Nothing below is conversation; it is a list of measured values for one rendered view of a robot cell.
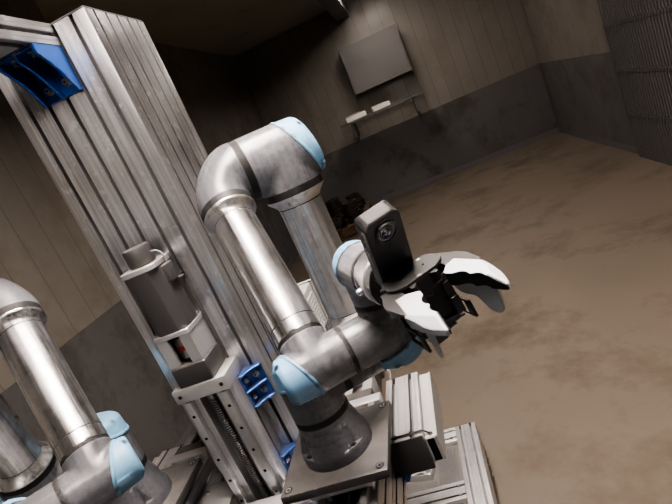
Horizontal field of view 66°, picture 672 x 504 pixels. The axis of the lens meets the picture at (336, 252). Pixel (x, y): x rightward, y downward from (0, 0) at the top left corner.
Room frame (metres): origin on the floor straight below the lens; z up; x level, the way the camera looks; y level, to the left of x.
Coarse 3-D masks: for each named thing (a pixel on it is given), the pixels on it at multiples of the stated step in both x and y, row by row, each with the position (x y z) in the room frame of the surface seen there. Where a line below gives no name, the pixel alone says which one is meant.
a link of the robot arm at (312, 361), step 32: (224, 160) 0.91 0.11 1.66; (224, 192) 0.88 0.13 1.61; (224, 224) 0.85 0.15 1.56; (256, 224) 0.85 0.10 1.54; (256, 256) 0.79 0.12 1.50; (256, 288) 0.76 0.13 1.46; (288, 288) 0.75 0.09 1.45; (288, 320) 0.71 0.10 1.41; (288, 352) 0.69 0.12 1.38; (320, 352) 0.67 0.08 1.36; (352, 352) 0.67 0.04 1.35; (288, 384) 0.65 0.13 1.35; (320, 384) 0.66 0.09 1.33
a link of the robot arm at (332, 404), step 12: (276, 384) 0.93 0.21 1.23; (348, 384) 0.92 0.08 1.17; (324, 396) 0.90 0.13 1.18; (336, 396) 0.91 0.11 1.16; (288, 408) 0.92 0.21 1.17; (300, 408) 0.90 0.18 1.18; (312, 408) 0.89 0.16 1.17; (324, 408) 0.90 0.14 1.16; (336, 408) 0.91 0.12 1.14; (300, 420) 0.91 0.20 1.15; (312, 420) 0.89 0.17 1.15
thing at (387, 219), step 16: (384, 208) 0.53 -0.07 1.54; (368, 224) 0.52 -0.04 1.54; (384, 224) 0.52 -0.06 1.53; (400, 224) 0.54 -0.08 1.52; (368, 240) 0.53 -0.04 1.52; (384, 240) 0.53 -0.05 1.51; (400, 240) 0.55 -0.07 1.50; (368, 256) 0.56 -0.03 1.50; (384, 256) 0.55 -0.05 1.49; (400, 256) 0.56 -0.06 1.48; (384, 272) 0.56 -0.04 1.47
